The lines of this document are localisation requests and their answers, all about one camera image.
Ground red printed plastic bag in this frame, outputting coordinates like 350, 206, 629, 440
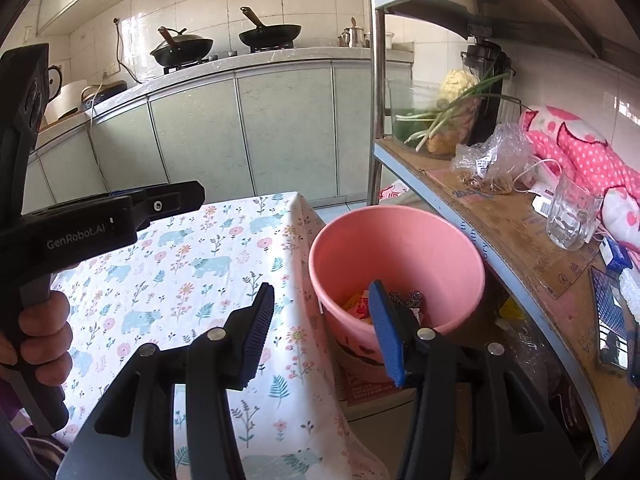
378, 182, 411, 206

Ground crumpled clear plastic bags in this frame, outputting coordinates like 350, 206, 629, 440
500, 320, 551, 386

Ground gas stove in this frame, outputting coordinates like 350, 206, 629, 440
162, 42, 301, 73

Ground white cable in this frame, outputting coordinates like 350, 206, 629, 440
512, 158, 561, 193

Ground red snack bag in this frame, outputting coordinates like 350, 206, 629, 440
342, 291, 375, 322

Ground pink polka dot plush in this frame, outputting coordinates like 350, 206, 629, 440
517, 105, 640, 253

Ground black wok with lid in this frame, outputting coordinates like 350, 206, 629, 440
150, 26, 214, 67

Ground green onions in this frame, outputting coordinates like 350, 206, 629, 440
395, 71, 523, 153

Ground small blue white box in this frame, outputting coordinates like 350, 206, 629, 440
600, 237, 632, 271

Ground cauliflower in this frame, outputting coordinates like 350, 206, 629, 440
437, 70, 481, 106

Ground dark green vegetable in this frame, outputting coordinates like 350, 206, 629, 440
392, 110, 431, 148

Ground black induction cooker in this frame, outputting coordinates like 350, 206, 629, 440
81, 80, 128, 111

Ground cardboard shelf liner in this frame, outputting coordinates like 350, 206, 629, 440
380, 140, 640, 451

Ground black frying pan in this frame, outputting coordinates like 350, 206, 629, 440
238, 6, 302, 48

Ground brown potato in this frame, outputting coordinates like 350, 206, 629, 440
427, 132, 458, 156

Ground wooden cutting board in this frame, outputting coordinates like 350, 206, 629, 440
40, 110, 83, 131

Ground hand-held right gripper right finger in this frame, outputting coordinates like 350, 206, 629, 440
369, 280, 583, 480

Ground black power cable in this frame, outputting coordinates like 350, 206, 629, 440
114, 17, 143, 83

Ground clear plastic container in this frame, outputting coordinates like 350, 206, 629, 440
387, 80, 446, 151

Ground stainless steel kettle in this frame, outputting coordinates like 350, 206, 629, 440
338, 17, 366, 48

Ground metal shelf rack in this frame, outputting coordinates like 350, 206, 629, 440
365, 0, 640, 461

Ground person's left hand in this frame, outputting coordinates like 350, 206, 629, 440
0, 290, 74, 372

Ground white rice cooker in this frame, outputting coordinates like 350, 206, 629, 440
47, 65, 91, 121

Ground pale green base cabinets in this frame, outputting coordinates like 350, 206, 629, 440
20, 57, 416, 216

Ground black smartphone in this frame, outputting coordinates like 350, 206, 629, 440
589, 266, 638, 373

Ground pink plastic bucket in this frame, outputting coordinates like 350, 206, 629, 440
308, 205, 486, 383

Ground white paper tags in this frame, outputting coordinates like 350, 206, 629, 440
531, 182, 556, 218

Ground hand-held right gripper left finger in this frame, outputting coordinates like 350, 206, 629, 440
62, 282, 276, 480

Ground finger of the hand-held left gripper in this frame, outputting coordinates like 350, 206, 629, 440
131, 181, 206, 233
106, 185, 168, 198

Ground glass mug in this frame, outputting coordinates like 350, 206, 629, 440
546, 172, 605, 252

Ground clear plastic bag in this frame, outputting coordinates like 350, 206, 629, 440
450, 122, 533, 195

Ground dark steel wool scrubber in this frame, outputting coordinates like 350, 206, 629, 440
389, 289, 425, 307

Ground black blender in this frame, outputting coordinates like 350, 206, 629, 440
460, 22, 516, 146

